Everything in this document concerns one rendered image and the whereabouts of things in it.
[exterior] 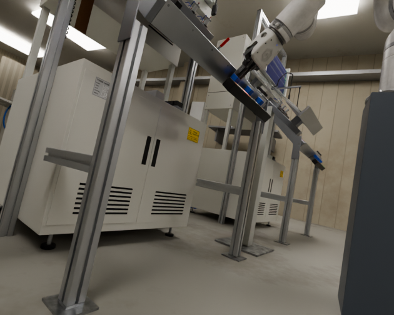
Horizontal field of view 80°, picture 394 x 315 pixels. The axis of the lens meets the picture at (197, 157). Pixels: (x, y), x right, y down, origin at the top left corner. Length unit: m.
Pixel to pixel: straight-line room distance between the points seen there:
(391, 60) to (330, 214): 3.39
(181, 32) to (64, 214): 0.65
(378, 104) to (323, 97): 3.68
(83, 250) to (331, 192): 3.96
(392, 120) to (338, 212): 3.39
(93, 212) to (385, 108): 0.89
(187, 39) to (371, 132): 0.64
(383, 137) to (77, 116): 0.95
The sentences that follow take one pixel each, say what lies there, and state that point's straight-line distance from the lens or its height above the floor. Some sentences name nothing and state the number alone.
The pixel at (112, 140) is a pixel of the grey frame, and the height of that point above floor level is 0.36.
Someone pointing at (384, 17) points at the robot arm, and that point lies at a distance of 1.22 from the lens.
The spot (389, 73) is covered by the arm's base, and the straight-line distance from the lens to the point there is 1.06.
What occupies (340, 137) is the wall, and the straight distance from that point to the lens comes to 4.40.
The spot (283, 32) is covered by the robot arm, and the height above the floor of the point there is 0.82.
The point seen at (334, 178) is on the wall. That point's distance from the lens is 4.29.
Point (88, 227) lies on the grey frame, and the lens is 0.56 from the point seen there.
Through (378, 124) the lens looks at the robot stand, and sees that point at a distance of 0.94.
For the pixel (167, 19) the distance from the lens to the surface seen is 0.71.
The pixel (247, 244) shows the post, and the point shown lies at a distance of 1.40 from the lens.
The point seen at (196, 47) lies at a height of 0.70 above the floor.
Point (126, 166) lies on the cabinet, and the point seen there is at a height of 0.31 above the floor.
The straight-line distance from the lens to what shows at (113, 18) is 1.40.
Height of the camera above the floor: 0.31
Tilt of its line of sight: 5 degrees up
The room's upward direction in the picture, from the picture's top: 11 degrees clockwise
